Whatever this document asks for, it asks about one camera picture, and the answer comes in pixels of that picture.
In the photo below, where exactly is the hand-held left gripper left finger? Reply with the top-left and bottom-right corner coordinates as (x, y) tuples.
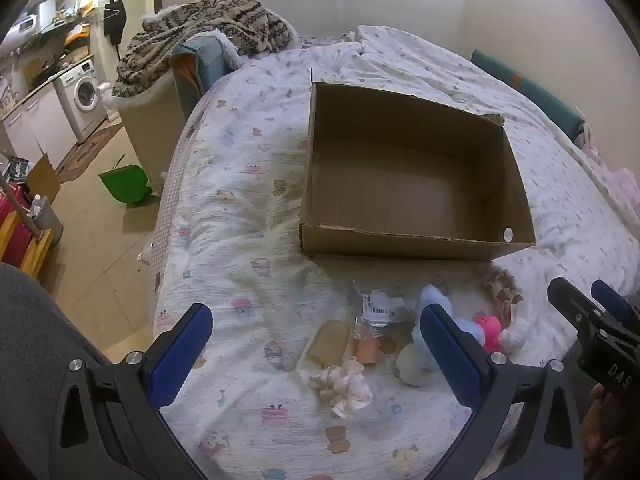
(47, 302), (216, 480)

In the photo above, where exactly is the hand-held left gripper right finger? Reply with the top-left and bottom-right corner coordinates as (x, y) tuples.
(419, 304), (586, 480)

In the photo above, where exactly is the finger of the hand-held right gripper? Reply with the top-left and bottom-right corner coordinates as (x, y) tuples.
(590, 279), (640, 328)
(547, 277), (608, 341)

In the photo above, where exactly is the cream round puff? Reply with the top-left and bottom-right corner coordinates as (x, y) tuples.
(396, 342), (433, 387)

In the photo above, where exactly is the pink rubber toy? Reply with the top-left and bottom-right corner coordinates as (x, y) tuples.
(472, 313), (503, 354)

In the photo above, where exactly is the light blue fluffy scrunchie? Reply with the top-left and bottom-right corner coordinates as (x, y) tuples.
(411, 284), (487, 371)

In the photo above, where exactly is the beige lace scrunchie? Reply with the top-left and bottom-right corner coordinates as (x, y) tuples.
(481, 266), (524, 326)

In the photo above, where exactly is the clear plastic bag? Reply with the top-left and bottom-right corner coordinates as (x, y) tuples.
(351, 279), (412, 346)

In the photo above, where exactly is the white ruffled scrunchie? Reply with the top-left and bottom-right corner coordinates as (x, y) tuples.
(307, 357), (375, 418)

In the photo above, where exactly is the brown cardboard box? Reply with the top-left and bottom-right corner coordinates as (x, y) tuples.
(298, 81), (537, 262)

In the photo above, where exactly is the person's right hand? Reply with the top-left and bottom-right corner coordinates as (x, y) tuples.
(582, 382), (618, 480)

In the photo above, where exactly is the white fluffy pompom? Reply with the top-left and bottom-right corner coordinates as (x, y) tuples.
(500, 317), (532, 356)

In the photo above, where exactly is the orange brown small cup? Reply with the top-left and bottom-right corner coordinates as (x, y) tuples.
(354, 335), (398, 368)

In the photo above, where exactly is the clear wrapper scrap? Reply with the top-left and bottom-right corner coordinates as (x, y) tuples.
(137, 240), (161, 266)

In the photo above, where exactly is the pink cloth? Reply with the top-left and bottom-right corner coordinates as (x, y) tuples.
(575, 120), (640, 226)

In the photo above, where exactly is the tan sponge roll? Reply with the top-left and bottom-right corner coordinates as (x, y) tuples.
(306, 319), (353, 365)

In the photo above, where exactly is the white printed bed blanket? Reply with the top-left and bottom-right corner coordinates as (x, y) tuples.
(150, 25), (640, 480)

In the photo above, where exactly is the yellow wooden stool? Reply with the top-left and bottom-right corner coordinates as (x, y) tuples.
(0, 210), (55, 278)

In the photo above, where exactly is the green dustpan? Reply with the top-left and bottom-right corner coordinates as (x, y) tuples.
(98, 164), (153, 205)

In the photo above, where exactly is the grey waste bin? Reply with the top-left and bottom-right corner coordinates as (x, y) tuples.
(27, 194), (65, 246)

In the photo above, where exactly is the red suitcase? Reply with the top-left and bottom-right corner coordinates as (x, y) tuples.
(0, 182), (31, 268)

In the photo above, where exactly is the teal bolster pillow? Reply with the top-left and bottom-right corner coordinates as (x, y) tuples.
(470, 49), (586, 143)

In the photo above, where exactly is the patterned floor rug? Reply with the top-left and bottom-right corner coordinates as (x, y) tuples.
(55, 122), (126, 184)

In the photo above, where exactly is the flat cardboard piece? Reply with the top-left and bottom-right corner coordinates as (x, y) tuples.
(25, 153), (62, 201)

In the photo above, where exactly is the beige armchair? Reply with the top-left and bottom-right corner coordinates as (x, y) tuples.
(102, 80), (193, 196)

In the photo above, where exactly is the white kitchen cabinet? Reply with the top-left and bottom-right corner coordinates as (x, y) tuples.
(0, 82), (76, 171)

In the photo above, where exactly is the white washing machine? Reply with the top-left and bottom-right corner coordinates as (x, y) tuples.
(52, 58), (108, 142)

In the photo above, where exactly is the teal cushion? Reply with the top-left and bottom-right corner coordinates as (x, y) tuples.
(170, 31), (241, 111)

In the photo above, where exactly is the brown patterned knit blanket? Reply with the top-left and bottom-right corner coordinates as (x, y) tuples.
(111, 0), (296, 99)

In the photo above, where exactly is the black hanging garment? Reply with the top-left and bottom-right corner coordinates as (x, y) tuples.
(103, 0), (127, 45)

